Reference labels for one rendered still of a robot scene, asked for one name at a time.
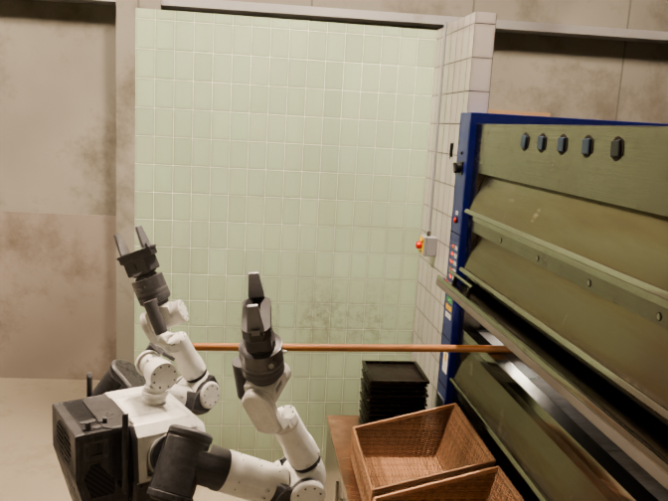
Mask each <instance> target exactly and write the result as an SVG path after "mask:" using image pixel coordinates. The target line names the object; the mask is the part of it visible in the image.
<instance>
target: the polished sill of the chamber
mask: <svg viewBox="0 0 668 501"><path fill-rule="evenodd" d="M463 339H464V340H465V341H466V342H467V343H468V344H469V345H491V344H490V343H489V342H488V341H487V340H486V339H485V338H484V337H483V336H482V335H481V334H480V333H478V332H477V331H476V330H463ZM478 354H479V355H480V356H481V357H482V358H483V359H484V360H485V361H486V363H487V364H488V365H489V366H490V367H491V368H492V369H493V370H494V371H495V372H496V373H497V374H498V375H499V376H500V377H501V378H502V379H503V380H504V381H505V382H506V383H507V384H508V385H509V386H510V387H511V388H512V389H513V390H514V391H515V392H516V393H517V394H518V395H519V396H520V398H521V399H522V400H523V401H524V402H525V403H526V404H527V405H528V406H529V407H530V408H531V409H532V410H533V411H534V412H535V413H536V414H537V415H538V416H539V417H540V418H541V419H542V420H543V421H544V422H545V423H546V424H547V425H548V426H549V427H550V428H551V429H552V430H553V432H554V433H555V434H556V435H557V436H558V437H559V438H560V439H561V440H562V441H563V442H564V443H565V444H566V445H567V446H568V447H569V448H570V449H571V450H572V451H573V452H574V453H575V454H576V455H577V456H578V457H579V458H580V459H581V460H582V461H583V462H584V463H585V464H586V466H587V467H588V468H589V469H590V470H591V471H592V472H593V473H594V474H595V475H596V476H597V477H598V478H599V479H600V480H601V481H602V482H603V483H604V484H605V485H606V486H607V487H608V488H609V489H610V490H611V491H612V492H613V493H614V494H615V495H616V496H617V497H618V498H619V500H620V501H658V500H657V499H656V498H655V497H654V496H653V495H652V494H651V493H650V492H649V491H648V490H647V489H645V488H644V487H643V486H642V485H641V484H640V483H639V482H638V481H637V480H636V479H635V478H634V477H633V476H632V475H630V474H629V473H628V472H627V471H626V470H625V469H624V468H623V467H622V466H621V465H620V464H619V463H618V462H617V461H616V460H614V459H613V458H612V457H611V456H610V455H609V454H608V453H607V452H606V451H605V450H604V449H603V448H602V447H601V446H599V445H598V444H597V443H596V442H595V441H594V440H593V439H592V438H591V437H590V436H589V435H588V434H587V433H586V432H584V431H583V430H582V429H581V428H580V427H579V426H578V425H577V424H576V423H575V422H574V421H573V420H572V419H571V418H569V417H568V416H567V415H566V414H565V413H564V412H563V411H562V410H561V409H560V408H559V407H558V406H557V405H556V404H554V403H553V402H552V401H551V400H550V399H549V398H548V397H547V396H546V395H545V394H544V393H543V392H542V391H541V390H539V389H538V388H537V387H536V386H535V385H534V384H533V383H532V382H531V381H530V380H529V379H528V378H527V377H526V376H524V375H523V374H522V373H521V372H520V371H519V370H518V369H517V368H516V367H515V366H514V365H513V364H512V363H511V362H509V361H508V360H507V359H506V358H505V357H504V356H503V355H502V354H501V353H478Z"/></svg>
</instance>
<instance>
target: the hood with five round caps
mask: <svg viewBox="0 0 668 501"><path fill-rule="evenodd" d="M478 173H480V174H484V175H488V176H493V177H497V178H501V179H506V180H510V181H514V182H519V183H523V184H527V185H532V186H536V187H540V188H545V189H549V190H553V191H558V192H562V193H566V194H571V195H575V196H579V197H584V198H588V199H592V200H597V201H601V202H605V203H609V204H613V205H617V206H622V207H626V208H630V209H635V210H639V211H643V212H648V213H652V214H656V215H661V216H665V217H668V127H652V126H584V125H518V124H482V130H481V141H480V152H479V163H478Z"/></svg>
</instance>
